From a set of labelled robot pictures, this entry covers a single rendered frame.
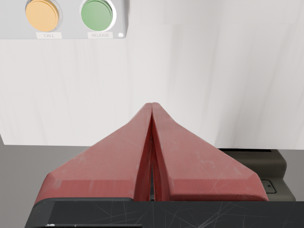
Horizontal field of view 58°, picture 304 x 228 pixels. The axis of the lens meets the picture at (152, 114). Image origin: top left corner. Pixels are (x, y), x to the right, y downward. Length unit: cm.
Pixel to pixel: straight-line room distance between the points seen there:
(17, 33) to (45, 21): 5
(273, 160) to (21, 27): 68
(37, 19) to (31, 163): 169
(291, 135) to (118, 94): 39
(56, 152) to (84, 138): 128
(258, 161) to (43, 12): 64
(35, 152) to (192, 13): 162
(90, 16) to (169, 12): 16
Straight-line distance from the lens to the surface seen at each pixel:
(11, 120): 65
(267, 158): 83
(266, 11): 52
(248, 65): 55
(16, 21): 42
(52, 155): 194
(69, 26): 40
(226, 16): 50
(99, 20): 38
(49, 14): 39
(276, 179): 85
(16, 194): 233
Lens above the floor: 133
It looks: 55 degrees down
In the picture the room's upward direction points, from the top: 179 degrees clockwise
